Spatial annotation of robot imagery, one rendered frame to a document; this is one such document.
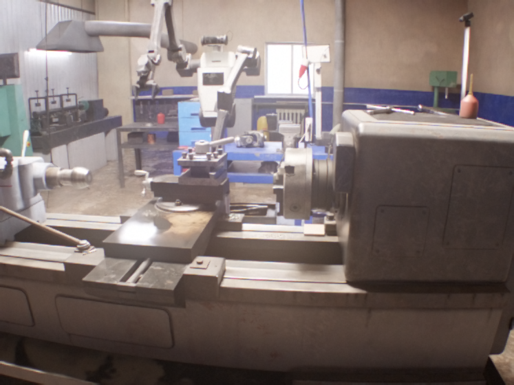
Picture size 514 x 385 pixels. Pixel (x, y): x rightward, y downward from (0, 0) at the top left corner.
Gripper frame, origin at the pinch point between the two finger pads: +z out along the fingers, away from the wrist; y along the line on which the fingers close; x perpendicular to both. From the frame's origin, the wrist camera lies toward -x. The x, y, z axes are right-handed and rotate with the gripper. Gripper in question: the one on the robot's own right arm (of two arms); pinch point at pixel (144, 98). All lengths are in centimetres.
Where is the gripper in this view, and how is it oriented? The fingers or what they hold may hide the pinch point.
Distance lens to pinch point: 210.7
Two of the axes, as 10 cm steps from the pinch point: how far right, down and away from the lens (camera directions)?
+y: 9.8, 0.5, -1.7
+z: -0.9, 9.7, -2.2
